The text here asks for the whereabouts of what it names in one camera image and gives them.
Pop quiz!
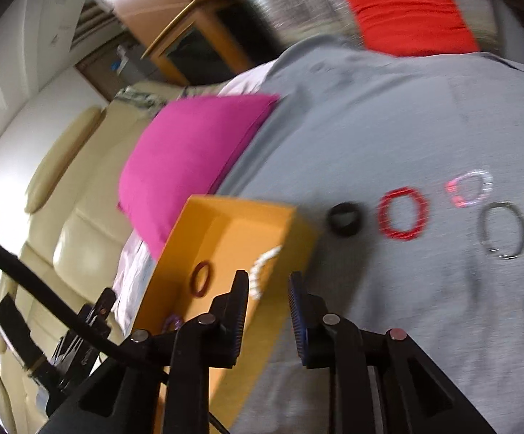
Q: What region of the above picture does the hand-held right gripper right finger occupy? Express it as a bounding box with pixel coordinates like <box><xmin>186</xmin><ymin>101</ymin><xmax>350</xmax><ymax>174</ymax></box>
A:
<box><xmin>288</xmin><ymin>272</ymin><xmax>498</xmax><ymax>434</ymax></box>

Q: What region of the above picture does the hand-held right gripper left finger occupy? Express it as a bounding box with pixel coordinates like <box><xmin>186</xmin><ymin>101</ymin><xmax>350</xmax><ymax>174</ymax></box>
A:
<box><xmin>40</xmin><ymin>270</ymin><xmax>250</xmax><ymax>434</ymax></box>

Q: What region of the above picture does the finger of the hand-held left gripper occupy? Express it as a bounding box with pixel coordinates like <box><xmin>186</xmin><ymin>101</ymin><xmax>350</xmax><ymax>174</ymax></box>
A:
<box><xmin>77</xmin><ymin>287</ymin><xmax>118</xmax><ymax>341</ymax></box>

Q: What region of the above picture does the white bead bracelet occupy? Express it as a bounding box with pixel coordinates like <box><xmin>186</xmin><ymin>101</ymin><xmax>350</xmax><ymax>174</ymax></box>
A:
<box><xmin>249</xmin><ymin>245</ymin><xmax>284</xmax><ymax>301</ymax></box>

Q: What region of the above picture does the orange cardboard box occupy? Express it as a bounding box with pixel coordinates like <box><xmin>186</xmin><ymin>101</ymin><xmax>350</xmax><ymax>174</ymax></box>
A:
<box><xmin>136</xmin><ymin>194</ymin><xmax>319</xmax><ymax>434</ymax></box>

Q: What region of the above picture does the dark red bangle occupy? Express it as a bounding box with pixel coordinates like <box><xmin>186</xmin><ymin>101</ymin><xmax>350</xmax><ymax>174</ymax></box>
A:
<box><xmin>191</xmin><ymin>261</ymin><xmax>212</xmax><ymax>298</ymax></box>

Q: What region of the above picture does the black bangle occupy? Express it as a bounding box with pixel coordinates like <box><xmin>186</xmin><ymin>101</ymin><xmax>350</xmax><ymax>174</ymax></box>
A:
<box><xmin>326</xmin><ymin>201</ymin><xmax>362</xmax><ymax>239</ymax></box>

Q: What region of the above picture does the beige leather sofa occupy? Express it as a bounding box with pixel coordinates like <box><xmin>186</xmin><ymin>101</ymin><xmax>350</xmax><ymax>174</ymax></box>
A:
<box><xmin>0</xmin><ymin>79</ymin><xmax>190</xmax><ymax>434</ymax></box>

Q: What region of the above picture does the magenta pillow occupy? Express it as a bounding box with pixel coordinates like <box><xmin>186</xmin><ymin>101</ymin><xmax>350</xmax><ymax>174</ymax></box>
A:
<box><xmin>117</xmin><ymin>93</ymin><xmax>281</xmax><ymax>260</ymax></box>

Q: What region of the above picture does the silver bangle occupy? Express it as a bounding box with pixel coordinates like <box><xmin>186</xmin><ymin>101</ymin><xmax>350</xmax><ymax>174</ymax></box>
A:
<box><xmin>476</xmin><ymin>202</ymin><xmax>524</xmax><ymax>260</ymax></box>

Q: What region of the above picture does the grey blanket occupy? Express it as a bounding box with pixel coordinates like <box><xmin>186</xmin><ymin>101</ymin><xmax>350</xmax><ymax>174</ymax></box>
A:
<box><xmin>208</xmin><ymin>36</ymin><xmax>524</xmax><ymax>434</ymax></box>

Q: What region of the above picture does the patterned cloth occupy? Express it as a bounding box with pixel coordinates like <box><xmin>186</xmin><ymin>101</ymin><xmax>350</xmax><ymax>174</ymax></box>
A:
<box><xmin>116</xmin><ymin>84</ymin><xmax>187</xmax><ymax>115</ymax></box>

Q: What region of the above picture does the grey woven mat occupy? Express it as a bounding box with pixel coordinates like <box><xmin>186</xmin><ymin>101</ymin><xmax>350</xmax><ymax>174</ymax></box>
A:
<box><xmin>226</xmin><ymin>0</ymin><xmax>493</xmax><ymax>50</ymax></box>

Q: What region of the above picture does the red pillow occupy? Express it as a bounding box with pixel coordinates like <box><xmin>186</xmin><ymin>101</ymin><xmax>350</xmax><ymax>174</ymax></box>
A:
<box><xmin>338</xmin><ymin>0</ymin><xmax>480</xmax><ymax>57</ymax></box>

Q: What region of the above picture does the black cable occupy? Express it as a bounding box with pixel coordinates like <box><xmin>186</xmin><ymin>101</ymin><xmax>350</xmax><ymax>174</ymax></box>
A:
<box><xmin>0</xmin><ymin>225</ymin><xmax>170</xmax><ymax>374</ymax></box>

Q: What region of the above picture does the pink and white bracelet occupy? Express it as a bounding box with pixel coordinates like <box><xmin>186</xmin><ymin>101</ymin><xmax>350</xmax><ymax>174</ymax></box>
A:
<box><xmin>445</xmin><ymin>169</ymin><xmax>494</xmax><ymax>209</ymax></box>

